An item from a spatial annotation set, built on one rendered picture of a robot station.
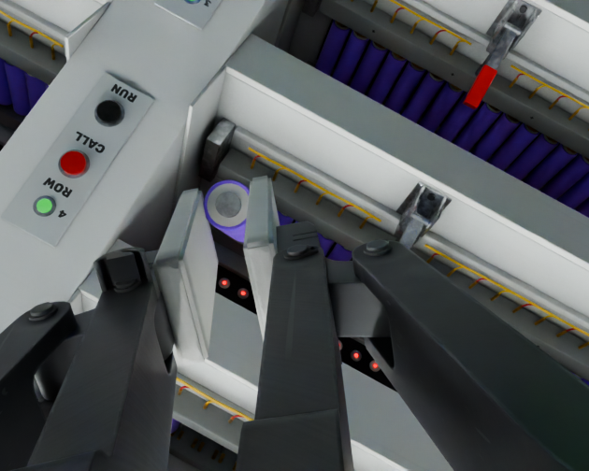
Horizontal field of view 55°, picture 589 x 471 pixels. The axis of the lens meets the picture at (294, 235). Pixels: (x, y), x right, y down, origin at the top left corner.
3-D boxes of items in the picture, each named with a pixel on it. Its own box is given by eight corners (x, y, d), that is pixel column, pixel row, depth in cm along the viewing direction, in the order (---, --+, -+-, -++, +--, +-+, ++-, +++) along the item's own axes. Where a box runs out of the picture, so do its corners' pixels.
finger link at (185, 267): (208, 363, 15) (179, 368, 15) (219, 263, 21) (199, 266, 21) (180, 257, 14) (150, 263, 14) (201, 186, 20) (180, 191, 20)
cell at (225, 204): (270, 210, 26) (261, 188, 20) (257, 248, 26) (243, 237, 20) (234, 197, 26) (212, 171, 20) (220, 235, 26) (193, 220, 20)
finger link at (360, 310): (277, 298, 12) (412, 274, 12) (274, 225, 17) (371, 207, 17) (289, 357, 13) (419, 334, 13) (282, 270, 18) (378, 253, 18)
